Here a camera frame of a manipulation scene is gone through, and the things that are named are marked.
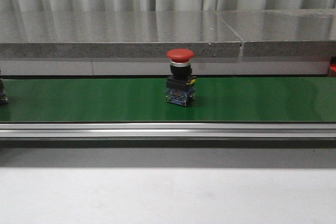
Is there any white cabinet panel under slab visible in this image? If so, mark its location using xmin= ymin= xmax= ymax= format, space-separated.
xmin=1 ymin=57 xmax=331 ymax=76

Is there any green conveyor belt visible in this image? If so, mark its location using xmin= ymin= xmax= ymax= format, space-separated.
xmin=1 ymin=77 xmax=335 ymax=122

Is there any grey speckled stone slab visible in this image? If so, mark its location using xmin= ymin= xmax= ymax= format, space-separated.
xmin=1 ymin=11 xmax=240 ymax=59

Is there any red object at edge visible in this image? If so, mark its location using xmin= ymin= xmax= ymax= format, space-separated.
xmin=328 ymin=63 xmax=336 ymax=77

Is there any aluminium conveyor side rail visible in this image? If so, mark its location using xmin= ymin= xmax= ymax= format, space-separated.
xmin=1 ymin=122 xmax=335 ymax=140

